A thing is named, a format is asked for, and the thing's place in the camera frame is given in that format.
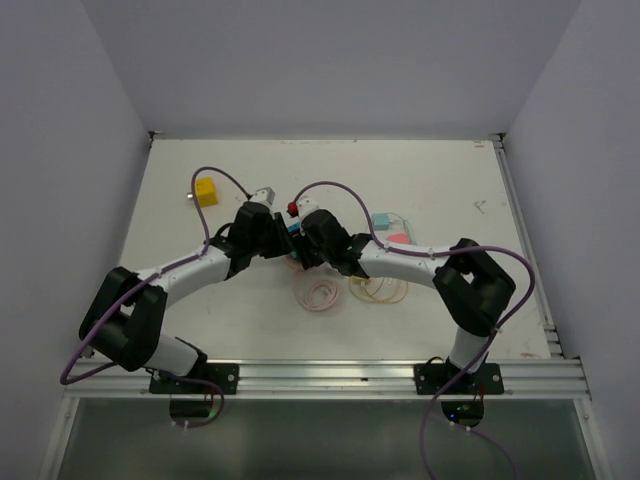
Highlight pink cable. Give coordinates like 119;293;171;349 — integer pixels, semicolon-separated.
284;257;341;312

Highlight yellow small plug adapter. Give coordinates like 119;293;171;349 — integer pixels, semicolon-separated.
350;276;371;288

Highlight light blue plug adapter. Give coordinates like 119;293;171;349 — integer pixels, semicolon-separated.
371;212;392;231

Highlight yellow cube socket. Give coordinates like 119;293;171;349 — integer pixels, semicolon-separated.
187;177;219;208

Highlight pink plug adapter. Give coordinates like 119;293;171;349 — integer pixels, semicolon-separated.
386;233;412;245

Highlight white light blue cable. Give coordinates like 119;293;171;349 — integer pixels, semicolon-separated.
389;213;420;246

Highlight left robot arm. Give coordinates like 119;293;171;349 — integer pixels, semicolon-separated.
79;201;292;393

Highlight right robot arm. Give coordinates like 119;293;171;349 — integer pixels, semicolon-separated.
300;209;515;393

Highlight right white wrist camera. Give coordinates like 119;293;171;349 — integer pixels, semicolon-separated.
286;196;319;220

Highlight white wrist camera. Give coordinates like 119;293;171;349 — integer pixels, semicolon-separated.
286;196;319;220
249;187;275;208

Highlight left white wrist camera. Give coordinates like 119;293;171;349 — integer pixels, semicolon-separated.
249;187;275;208

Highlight yellow coiled cable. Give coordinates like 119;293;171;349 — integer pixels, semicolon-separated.
348;274;409;305

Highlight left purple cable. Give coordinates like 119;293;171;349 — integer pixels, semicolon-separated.
59;165;254;431

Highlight aluminium mounting rail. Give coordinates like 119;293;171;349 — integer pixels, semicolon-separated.
63;359;590;400

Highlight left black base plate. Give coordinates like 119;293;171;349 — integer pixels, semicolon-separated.
149;362;239;395

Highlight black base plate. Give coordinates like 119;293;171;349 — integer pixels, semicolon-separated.
149;362;239;395
413;357;505;396

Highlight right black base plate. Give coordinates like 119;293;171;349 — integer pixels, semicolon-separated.
413;357;505;396

